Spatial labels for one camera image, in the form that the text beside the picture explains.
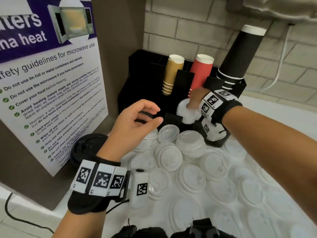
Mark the person's left hand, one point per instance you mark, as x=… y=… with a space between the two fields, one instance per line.
x=123 y=136

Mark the person's right hand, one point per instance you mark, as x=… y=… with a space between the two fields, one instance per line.
x=197 y=99

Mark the small white lids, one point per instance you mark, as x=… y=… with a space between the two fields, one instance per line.
x=188 y=116

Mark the stack of black lids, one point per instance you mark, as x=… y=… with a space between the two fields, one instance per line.
x=84 y=148

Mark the black cup holder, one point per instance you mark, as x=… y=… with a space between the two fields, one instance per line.
x=143 y=79

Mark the person's left forearm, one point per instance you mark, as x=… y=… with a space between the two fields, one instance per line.
x=79 y=225

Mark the person's right forearm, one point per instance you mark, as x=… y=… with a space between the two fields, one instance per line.
x=272 y=151

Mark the stack of red paper cups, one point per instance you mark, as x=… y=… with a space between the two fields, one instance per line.
x=200 y=74

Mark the black right wrist marker band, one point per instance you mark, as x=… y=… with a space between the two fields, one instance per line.
x=230 y=109

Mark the black wrist marker band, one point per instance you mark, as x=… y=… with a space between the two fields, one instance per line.
x=230 y=109
x=84 y=204

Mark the stack of gold paper cups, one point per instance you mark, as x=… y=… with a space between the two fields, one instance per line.
x=171 y=74

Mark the stack of black paper cups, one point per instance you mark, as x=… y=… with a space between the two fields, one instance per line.
x=240 y=52

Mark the black left wrist marker band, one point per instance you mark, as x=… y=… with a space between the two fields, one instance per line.
x=84 y=204

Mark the microwave safety poster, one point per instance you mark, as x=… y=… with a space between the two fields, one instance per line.
x=49 y=84

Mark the black chest harness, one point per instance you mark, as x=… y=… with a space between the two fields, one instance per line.
x=153 y=233

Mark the grey wall-mounted appliance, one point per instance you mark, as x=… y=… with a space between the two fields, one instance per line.
x=272 y=7

